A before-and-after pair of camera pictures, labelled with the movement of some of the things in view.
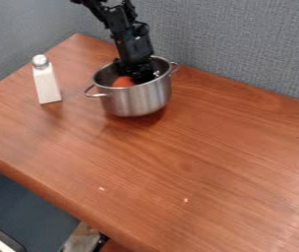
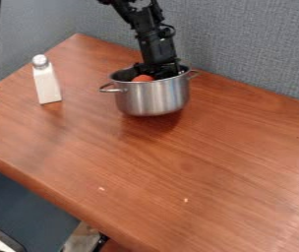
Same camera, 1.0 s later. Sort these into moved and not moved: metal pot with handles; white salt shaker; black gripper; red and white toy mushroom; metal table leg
Moved: metal pot with handles; black gripper; red and white toy mushroom
Not moved: white salt shaker; metal table leg
